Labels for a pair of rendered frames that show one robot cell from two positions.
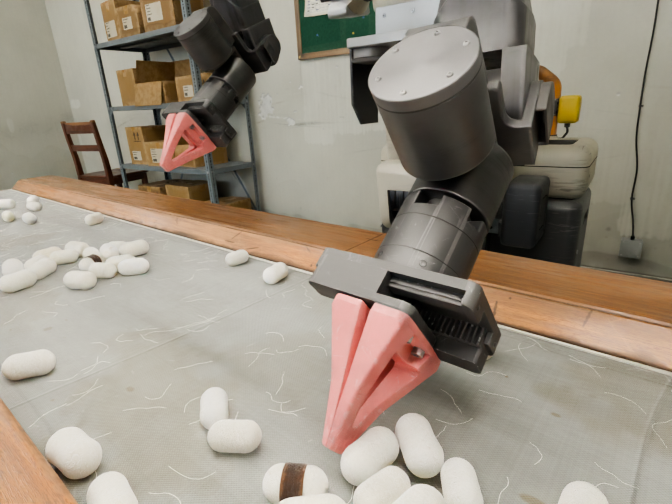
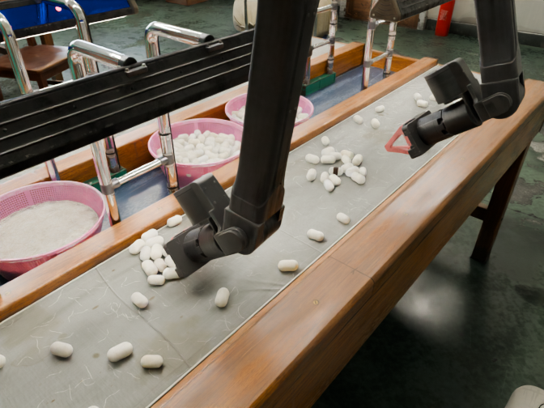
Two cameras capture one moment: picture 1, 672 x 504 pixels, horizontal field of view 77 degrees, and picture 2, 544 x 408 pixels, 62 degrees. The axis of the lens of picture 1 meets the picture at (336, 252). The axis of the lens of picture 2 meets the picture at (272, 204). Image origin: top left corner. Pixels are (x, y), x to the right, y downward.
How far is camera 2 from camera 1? 0.82 m
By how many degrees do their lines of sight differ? 79
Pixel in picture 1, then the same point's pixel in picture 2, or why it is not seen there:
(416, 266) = (186, 235)
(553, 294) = (249, 333)
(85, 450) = not seen: hidden behind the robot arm
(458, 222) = (194, 237)
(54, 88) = not seen: outside the picture
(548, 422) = (178, 313)
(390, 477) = (159, 262)
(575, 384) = (196, 330)
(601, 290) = (250, 358)
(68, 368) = not seen: hidden behind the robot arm
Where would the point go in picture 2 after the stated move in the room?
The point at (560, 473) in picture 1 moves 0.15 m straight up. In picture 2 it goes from (158, 308) to (143, 238)
